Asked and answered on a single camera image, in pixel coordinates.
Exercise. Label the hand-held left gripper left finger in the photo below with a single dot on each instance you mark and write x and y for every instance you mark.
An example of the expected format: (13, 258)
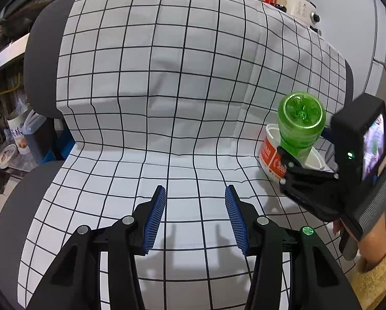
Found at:
(155, 220)

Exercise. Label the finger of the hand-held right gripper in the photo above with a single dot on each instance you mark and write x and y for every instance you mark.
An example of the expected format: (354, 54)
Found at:
(293, 163)
(327, 134)

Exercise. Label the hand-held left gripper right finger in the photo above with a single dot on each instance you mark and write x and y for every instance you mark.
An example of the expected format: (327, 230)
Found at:
(234, 220)

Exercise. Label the orange and white paper cup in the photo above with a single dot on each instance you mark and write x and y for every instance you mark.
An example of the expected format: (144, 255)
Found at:
(270, 159)

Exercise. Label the green plastic bottle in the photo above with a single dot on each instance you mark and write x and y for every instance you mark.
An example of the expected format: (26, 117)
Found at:
(301, 126)

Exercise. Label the person's right forearm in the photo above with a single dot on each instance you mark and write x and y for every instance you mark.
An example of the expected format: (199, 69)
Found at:
(376, 271)

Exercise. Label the person's right hand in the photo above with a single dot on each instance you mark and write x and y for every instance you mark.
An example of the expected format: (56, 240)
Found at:
(337, 227)

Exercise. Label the white refrigerator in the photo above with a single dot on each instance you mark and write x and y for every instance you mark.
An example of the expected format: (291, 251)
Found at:
(380, 38)

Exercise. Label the blue plastic crate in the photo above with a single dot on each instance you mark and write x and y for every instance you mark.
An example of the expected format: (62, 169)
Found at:
(65, 147)

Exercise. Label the white rice cooker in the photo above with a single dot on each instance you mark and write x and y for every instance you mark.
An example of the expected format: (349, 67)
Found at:
(300, 6)

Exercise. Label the dark jug with blue lid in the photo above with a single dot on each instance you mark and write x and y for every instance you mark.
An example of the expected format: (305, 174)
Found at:
(39, 142)

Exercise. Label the white black-checked cloth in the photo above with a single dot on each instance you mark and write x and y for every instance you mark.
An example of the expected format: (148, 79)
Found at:
(147, 71)

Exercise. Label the white printed canister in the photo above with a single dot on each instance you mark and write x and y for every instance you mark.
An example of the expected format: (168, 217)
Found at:
(18, 139)

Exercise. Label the white ceramic bowl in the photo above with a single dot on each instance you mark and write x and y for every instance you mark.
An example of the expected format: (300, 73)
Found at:
(6, 156)

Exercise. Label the grey fabric chair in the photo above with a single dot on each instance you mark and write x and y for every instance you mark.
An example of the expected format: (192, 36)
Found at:
(41, 55)

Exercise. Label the white side shelf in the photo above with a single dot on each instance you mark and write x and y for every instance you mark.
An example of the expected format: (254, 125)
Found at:
(5, 59)

